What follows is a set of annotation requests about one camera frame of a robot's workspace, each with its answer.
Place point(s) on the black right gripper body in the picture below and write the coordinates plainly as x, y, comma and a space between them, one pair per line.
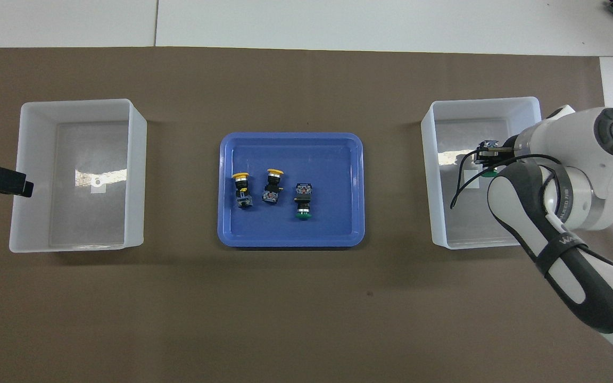
508, 151

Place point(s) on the green push button switch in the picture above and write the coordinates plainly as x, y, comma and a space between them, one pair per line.
491, 143
303, 199

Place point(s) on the yellow push button switch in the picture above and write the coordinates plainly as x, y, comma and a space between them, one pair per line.
241, 186
271, 192

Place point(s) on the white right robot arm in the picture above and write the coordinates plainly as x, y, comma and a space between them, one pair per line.
578, 255

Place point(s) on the small white sticker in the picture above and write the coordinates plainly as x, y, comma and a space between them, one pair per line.
471, 183
98, 185

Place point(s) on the white translucent plastic box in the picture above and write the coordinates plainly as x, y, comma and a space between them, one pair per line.
88, 223
477, 229

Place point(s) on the blue plastic tray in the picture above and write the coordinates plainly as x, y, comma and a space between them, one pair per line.
338, 223

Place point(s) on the brown paper table mat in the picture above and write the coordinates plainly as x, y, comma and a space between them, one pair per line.
306, 308

